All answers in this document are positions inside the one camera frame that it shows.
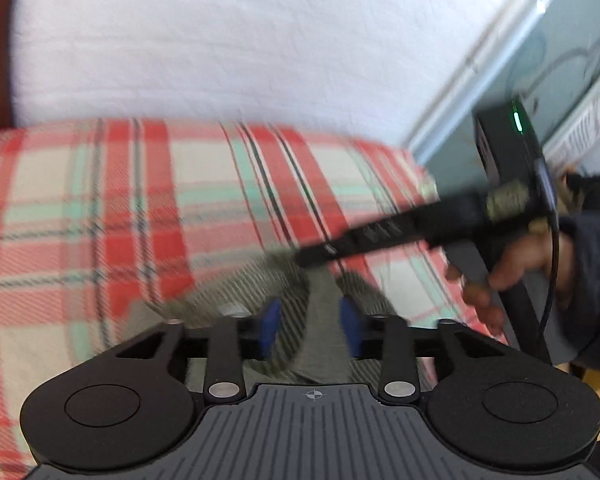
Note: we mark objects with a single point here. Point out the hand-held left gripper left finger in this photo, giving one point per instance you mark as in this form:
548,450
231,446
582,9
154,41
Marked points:
270,325

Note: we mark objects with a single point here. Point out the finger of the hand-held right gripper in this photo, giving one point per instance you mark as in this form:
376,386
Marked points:
360,242

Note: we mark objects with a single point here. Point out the person's right forearm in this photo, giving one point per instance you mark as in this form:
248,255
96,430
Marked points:
590,280

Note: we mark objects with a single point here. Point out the light blue cartoon cabinet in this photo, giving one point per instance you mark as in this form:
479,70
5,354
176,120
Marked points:
545,75

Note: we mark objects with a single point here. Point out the checkered green white cloth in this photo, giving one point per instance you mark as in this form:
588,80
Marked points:
290,305

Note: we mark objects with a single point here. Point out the white door trim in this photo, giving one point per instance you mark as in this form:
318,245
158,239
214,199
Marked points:
480,55

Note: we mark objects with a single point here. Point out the person's right hand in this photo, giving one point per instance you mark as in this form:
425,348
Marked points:
510,275

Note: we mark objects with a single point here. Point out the red plaid blanket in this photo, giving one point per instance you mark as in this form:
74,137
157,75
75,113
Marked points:
130,200

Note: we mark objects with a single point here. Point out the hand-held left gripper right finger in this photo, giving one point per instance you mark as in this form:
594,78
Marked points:
349,322

